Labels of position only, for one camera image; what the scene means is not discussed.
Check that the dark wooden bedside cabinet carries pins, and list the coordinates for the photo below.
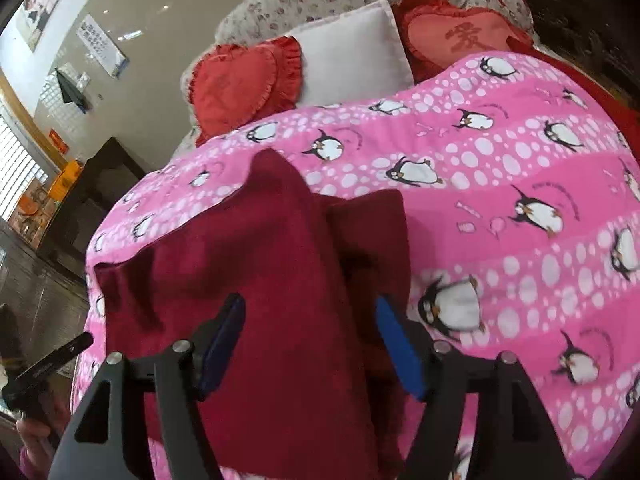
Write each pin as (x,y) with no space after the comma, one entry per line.
(105,179)

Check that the red bed sheet edge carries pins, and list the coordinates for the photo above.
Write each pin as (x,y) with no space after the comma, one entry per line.
(626,119)

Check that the person's hand pink sleeve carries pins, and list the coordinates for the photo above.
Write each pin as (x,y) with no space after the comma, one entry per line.
(35,459)

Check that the white square pillow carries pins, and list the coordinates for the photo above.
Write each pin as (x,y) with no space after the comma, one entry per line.
(354,56)

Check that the right red heart cushion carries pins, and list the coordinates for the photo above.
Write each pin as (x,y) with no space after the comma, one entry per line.
(435,34)

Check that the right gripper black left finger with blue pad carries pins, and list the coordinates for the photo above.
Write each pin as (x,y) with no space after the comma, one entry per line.
(107,437)

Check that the left red heart cushion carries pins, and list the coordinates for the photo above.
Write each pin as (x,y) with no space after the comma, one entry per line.
(232,86)

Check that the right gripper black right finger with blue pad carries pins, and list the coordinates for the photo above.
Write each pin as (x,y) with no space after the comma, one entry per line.
(513,435)

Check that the red heart cushion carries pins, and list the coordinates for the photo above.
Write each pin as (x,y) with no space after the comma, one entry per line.
(435,34)
(232,86)

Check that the orange box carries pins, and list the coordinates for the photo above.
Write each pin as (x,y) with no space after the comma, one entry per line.
(65,180)

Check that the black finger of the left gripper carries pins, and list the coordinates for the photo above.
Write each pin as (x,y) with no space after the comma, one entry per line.
(24,390)

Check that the framed wall picture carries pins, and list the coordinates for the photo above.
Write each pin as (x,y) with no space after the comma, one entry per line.
(32,17)

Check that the pink penguin quilt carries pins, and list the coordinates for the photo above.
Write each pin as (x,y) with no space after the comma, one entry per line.
(521,200)

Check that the dark cloth on wall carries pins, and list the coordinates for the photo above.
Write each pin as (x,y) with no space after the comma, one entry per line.
(70,94)

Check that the dark red garment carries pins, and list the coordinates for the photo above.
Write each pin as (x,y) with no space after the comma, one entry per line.
(310,392)

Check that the white wall notice poster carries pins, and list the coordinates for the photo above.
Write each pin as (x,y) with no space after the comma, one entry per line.
(101,47)

